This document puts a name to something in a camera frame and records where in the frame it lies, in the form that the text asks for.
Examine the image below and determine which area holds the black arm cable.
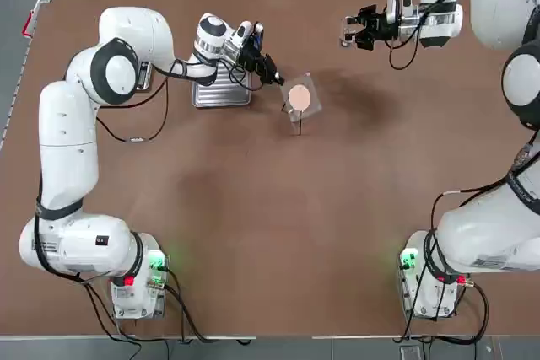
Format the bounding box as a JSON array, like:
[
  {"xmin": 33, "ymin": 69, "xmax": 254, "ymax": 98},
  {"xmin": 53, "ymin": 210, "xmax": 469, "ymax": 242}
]
[
  {"xmin": 387, "ymin": 0, "xmax": 540, "ymax": 281},
  {"xmin": 94, "ymin": 60, "xmax": 254, "ymax": 144}
]

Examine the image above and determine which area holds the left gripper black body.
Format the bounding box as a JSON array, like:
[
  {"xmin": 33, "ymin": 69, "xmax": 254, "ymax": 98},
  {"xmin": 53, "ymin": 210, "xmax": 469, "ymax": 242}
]
[{"xmin": 240, "ymin": 46, "xmax": 271, "ymax": 74}]

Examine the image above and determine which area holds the black base cable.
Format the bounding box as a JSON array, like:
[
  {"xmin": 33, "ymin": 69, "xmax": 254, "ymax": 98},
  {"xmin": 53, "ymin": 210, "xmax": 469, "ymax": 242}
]
[
  {"xmin": 79, "ymin": 266, "xmax": 257, "ymax": 344},
  {"xmin": 396, "ymin": 279, "xmax": 490, "ymax": 344}
]

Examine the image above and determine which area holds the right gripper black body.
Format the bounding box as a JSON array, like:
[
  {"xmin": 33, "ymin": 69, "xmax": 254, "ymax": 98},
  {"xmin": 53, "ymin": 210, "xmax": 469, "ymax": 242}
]
[{"xmin": 373, "ymin": 8, "xmax": 402, "ymax": 45}]

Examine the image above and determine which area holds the ribbed metal tray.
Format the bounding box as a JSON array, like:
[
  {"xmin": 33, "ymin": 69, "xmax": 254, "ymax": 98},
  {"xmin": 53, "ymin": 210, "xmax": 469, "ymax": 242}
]
[{"xmin": 192, "ymin": 60, "xmax": 253, "ymax": 108}]

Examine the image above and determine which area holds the small glass beaker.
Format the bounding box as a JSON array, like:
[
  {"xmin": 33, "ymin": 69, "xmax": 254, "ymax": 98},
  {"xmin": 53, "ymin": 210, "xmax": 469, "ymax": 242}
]
[{"xmin": 337, "ymin": 16, "xmax": 359, "ymax": 52}]

